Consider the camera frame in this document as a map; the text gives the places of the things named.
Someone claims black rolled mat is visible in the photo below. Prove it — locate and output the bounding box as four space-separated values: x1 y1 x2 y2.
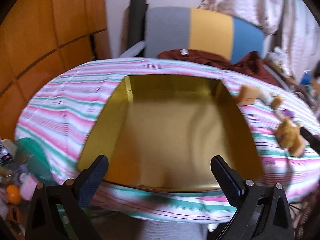
127 0 148 57

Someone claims beige patterned curtain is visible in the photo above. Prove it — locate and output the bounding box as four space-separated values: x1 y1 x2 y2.
200 0 319 82

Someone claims white green sponge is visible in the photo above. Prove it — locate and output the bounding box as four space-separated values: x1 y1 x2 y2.
259 89 273 106

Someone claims white grey pillow edge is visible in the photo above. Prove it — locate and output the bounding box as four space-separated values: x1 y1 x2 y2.
120 41 146 58

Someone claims blue mug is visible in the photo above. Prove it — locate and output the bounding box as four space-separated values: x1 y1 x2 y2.
300 70 312 86

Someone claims striped pink green bedsheet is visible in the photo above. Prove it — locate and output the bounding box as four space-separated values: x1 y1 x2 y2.
15 58 319 224

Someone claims gold metal tin box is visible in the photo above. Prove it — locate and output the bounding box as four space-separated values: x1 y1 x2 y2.
77 74 263 193

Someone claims wooden wardrobe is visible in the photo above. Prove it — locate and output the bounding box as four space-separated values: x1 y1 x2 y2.
1 0 111 139

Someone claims tan sponge cube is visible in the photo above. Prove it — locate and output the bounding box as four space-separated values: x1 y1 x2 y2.
235 85 260 106

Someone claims grey yellow blue cushion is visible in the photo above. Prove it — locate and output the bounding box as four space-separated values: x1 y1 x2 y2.
144 7 265 63

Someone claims purple cloth item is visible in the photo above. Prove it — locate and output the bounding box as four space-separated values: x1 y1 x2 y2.
281 109 295 119

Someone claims dark red garment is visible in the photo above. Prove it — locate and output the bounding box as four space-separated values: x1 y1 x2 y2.
157 49 280 87

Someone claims green plastic bin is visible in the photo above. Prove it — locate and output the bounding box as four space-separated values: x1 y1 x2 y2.
15 138 56 186

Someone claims small orange sponge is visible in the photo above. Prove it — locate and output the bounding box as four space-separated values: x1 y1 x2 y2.
270 95 283 110

